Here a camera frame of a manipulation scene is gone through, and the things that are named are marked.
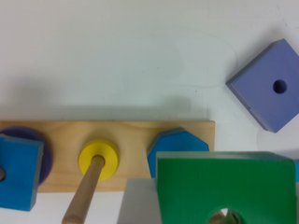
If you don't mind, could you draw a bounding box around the large blue square block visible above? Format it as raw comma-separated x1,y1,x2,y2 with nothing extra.
294,159,299,182

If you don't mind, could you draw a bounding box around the green square block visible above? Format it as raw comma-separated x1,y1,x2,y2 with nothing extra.
157,152,297,224

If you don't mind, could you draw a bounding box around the middle wooden peg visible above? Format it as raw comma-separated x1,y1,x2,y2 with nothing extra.
62,156,105,224

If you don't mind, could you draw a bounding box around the front wooden peg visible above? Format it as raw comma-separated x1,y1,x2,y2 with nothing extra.
208,211,225,224

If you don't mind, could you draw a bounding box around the small blue square block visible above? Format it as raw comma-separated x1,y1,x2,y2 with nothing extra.
0,135,44,211

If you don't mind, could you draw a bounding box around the large purple square block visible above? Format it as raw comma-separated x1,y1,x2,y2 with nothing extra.
226,39,299,133

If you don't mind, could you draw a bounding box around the yellow ring block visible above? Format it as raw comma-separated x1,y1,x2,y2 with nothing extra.
78,139,120,181

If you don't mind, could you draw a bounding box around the purple round disc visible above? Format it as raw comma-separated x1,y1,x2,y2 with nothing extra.
0,126,53,185

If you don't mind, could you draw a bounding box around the wooden peg base board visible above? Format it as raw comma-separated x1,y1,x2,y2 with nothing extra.
0,120,215,192

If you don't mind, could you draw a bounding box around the wooden peg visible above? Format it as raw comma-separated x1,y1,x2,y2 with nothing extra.
62,156,105,224
208,211,225,224

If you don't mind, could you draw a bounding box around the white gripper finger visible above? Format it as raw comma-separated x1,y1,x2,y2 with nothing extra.
117,178,162,224

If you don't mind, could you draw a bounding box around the blue octagon block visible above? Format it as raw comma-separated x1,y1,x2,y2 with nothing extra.
147,128,209,178

